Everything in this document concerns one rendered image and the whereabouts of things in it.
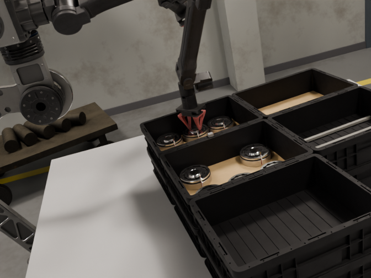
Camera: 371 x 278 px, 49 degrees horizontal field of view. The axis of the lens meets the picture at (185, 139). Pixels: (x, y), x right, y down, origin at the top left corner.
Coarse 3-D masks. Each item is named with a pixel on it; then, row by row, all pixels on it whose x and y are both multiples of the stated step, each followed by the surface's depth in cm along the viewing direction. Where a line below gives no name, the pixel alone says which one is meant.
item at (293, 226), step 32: (224, 192) 109; (256, 192) 113; (288, 192) 117; (320, 192) 116; (352, 192) 103; (224, 224) 112; (256, 224) 109; (288, 224) 107; (320, 224) 104; (256, 256) 99; (320, 256) 90; (352, 256) 94
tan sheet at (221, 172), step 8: (272, 152) 140; (232, 160) 141; (240, 160) 140; (272, 160) 136; (280, 160) 135; (216, 168) 138; (224, 168) 137; (232, 168) 136; (240, 168) 135; (248, 168) 134; (256, 168) 133; (216, 176) 134; (224, 176) 133; (232, 176) 132; (192, 192) 129
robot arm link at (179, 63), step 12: (192, 0) 116; (204, 0) 113; (192, 12) 120; (204, 12) 121; (192, 24) 124; (192, 36) 128; (192, 48) 132; (180, 60) 139; (192, 60) 137; (180, 72) 142; (192, 72) 142
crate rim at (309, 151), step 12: (264, 120) 141; (228, 132) 138; (192, 144) 136; (300, 144) 122; (300, 156) 116; (168, 168) 125; (264, 168) 114; (180, 180) 118; (180, 192) 116; (204, 192) 110
